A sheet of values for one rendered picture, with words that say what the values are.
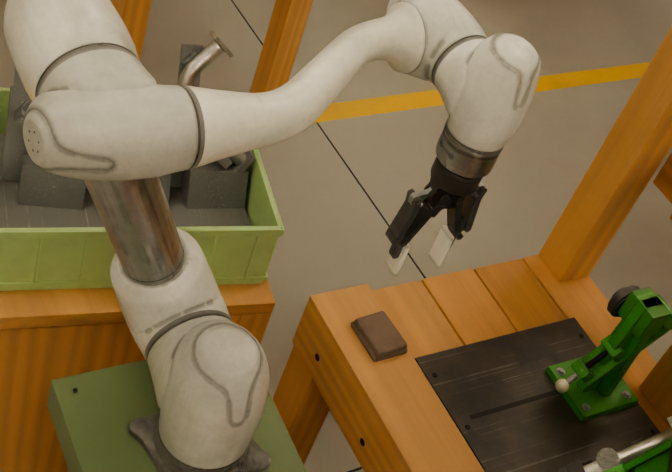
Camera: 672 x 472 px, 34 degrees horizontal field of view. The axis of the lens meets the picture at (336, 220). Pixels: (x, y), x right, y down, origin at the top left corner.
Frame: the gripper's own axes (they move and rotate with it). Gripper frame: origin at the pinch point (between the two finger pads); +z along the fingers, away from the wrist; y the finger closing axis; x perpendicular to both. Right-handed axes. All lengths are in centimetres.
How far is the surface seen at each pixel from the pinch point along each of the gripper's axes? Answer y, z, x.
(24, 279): 45, 49, -49
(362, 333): -9.8, 39.1, -13.0
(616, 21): -292, 130, -211
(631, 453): -38, 27, 32
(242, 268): 2, 47, -40
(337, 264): -79, 131, -100
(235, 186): -3, 42, -58
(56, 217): 35, 46, -61
